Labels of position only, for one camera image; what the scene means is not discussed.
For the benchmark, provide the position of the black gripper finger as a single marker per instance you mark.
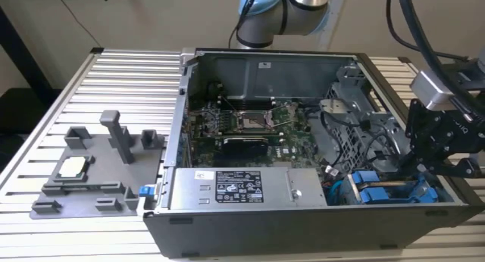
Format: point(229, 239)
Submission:
point(455, 168)
point(427, 128)

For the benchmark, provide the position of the hard disk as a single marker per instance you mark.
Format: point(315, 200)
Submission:
point(366, 179)

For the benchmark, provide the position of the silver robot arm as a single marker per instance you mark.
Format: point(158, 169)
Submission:
point(303, 17)

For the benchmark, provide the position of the blue disk carrier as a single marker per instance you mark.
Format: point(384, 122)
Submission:
point(374, 196)

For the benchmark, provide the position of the metal drive cage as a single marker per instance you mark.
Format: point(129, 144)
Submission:
point(342, 134)

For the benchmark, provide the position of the green motherboard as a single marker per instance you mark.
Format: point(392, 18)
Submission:
point(299, 142)

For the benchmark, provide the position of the silver power supply unit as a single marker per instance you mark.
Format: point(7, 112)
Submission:
point(277, 188)

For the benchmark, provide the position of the CPU socket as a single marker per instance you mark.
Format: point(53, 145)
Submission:
point(253, 120)

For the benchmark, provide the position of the graphics card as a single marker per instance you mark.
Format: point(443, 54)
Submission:
point(245, 148)

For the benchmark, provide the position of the thin metal locking lever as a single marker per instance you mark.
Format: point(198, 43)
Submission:
point(230, 104)

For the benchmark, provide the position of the black PC case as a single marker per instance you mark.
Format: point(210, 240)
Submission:
point(266, 236)

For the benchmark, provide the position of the blue case latch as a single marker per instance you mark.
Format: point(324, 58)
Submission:
point(145, 190)

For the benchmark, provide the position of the grey parts rack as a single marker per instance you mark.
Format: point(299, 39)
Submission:
point(102, 159)

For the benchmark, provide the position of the silver CPU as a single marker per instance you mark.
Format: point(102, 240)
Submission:
point(73, 167)

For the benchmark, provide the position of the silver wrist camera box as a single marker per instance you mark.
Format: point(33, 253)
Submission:
point(432, 88)

